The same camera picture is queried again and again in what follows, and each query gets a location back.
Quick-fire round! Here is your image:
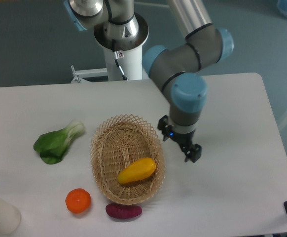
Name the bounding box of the black cable on pedestal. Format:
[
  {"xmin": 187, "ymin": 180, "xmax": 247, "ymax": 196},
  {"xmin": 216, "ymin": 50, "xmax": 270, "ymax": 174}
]
[{"xmin": 111, "ymin": 39, "xmax": 129, "ymax": 81}]

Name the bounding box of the cream white bottle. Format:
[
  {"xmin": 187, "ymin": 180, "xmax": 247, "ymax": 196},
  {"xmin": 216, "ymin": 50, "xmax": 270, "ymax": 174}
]
[{"xmin": 0, "ymin": 198, "xmax": 21, "ymax": 235}]

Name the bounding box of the purple sweet potato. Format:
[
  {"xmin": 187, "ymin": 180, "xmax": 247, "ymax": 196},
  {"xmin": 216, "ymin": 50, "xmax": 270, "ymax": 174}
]
[{"xmin": 106, "ymin": 203, "xmax": 142, "ymax": 220}]

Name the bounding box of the orange pumpkin toy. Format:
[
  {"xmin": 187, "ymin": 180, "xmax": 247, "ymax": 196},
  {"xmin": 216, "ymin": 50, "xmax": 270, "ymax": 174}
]
[{"xmin": 65, "ymin": 188, "xmax": 91, "ymax": 214}]

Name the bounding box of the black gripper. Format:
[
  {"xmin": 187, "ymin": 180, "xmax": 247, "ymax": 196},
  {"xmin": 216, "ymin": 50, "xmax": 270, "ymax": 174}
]
[{"xmin": 157, "ymin": 115, "xmax": 202, "ymax": 163}]

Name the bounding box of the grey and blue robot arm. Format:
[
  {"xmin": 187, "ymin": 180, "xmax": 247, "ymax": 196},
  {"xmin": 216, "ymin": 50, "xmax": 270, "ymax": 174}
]
[{"xmin": 64, "ymin": 0, "xmax": 234, "ymax": 162}]

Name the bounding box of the green bok choy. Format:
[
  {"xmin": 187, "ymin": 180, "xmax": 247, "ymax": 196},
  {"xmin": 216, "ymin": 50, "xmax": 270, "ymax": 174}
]
[{"xmin": 33, "ymin": 120, "xmax": 85, "ymax": 165}]

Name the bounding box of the woven wicker basket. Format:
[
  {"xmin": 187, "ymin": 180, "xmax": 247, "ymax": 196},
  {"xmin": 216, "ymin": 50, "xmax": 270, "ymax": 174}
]
[{"xmin": 91, "ymin": 115, "xmax": 165, "ymax": 205}]

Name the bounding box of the yellow mango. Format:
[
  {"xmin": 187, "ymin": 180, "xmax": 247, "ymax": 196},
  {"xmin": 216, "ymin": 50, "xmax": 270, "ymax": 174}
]
[{"xmin": 117, "ymin": 158, "xmax": 157, "ymax": 184}]

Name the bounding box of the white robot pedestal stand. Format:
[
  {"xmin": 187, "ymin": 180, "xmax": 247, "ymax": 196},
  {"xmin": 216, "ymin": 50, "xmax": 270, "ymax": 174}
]
[{"xmin": 71, "ymin": 13, "xmax": 149, "ymax": 83}]

